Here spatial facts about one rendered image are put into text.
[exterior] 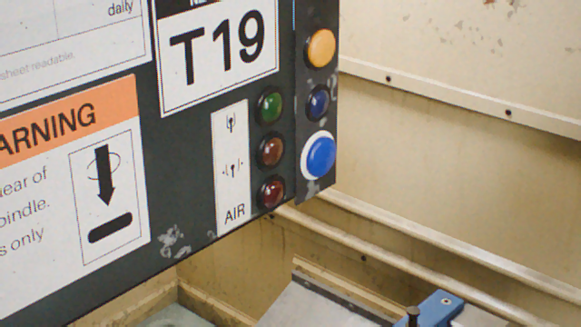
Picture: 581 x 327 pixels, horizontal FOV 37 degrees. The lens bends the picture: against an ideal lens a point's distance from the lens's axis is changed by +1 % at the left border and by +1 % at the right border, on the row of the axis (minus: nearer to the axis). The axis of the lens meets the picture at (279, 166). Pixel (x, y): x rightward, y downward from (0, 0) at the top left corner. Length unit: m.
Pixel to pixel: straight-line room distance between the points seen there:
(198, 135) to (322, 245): 1.23
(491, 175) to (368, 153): 0.25
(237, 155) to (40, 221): 0.14
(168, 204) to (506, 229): 0.99
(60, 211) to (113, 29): 0.10
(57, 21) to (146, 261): 0.16
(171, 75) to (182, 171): 0.06
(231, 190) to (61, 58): 0.16
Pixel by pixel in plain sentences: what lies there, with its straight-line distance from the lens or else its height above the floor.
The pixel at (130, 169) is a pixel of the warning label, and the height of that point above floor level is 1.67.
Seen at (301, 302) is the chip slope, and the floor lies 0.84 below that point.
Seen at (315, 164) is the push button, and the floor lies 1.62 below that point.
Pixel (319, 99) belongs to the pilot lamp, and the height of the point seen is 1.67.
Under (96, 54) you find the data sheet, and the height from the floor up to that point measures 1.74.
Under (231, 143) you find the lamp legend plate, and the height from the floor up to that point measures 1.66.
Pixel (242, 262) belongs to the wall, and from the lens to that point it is 1.94.
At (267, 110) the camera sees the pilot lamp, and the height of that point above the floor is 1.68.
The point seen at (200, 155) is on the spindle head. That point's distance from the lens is 0.52.
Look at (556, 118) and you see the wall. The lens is 1.32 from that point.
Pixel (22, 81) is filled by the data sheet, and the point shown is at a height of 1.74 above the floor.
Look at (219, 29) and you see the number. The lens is 0.51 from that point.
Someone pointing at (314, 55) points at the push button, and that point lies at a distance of 0.57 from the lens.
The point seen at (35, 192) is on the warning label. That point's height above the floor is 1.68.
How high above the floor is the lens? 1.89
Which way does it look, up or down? 27 degrees down
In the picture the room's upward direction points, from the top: 1 degrees counter-clockwise
